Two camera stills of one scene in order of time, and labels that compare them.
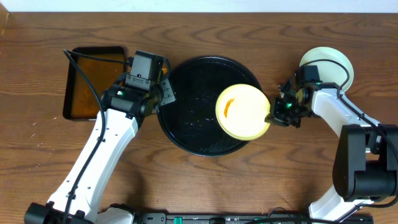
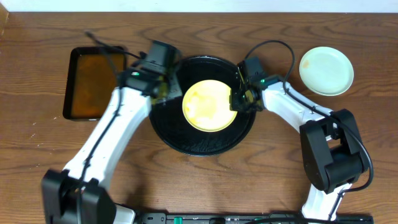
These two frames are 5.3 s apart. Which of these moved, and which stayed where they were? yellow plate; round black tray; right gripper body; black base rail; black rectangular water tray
Moved: right gripper body; yellow plate
Stayed: black base rail; round black tray; black rectangular water tray
